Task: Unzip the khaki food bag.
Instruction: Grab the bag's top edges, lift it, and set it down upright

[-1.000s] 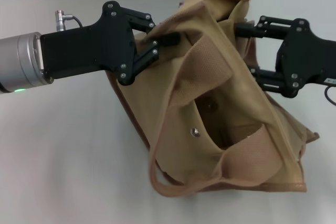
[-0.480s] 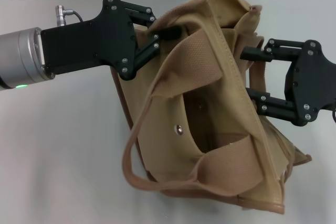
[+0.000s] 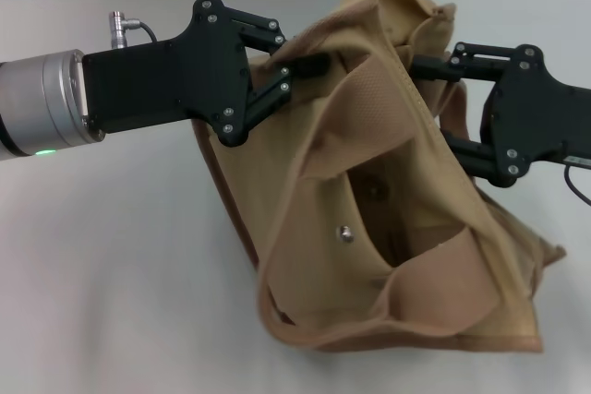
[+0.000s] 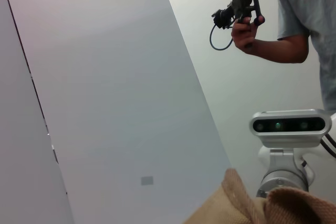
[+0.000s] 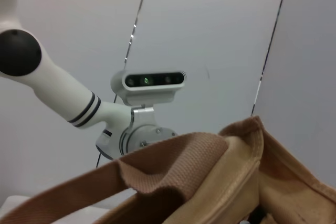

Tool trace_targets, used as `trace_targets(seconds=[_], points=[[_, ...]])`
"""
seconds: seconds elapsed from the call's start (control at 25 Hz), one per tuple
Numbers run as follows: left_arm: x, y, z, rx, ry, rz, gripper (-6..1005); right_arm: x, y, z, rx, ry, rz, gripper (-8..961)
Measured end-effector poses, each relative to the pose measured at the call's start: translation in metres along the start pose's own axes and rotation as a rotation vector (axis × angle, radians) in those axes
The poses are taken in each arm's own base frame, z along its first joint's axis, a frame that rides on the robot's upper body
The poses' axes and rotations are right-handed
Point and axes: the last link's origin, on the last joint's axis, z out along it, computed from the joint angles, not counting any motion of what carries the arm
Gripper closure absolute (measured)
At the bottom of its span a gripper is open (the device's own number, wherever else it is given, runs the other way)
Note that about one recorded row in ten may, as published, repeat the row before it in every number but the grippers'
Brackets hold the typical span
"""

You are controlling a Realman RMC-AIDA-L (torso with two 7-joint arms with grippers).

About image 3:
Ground khaki canvas food bag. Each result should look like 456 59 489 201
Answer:
191 0 567 354

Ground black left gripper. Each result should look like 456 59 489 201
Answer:
81 0 332 147

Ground silver connector with grey cable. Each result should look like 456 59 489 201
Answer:
108 10 161 51

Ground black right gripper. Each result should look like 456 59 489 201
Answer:
408 42 591 188

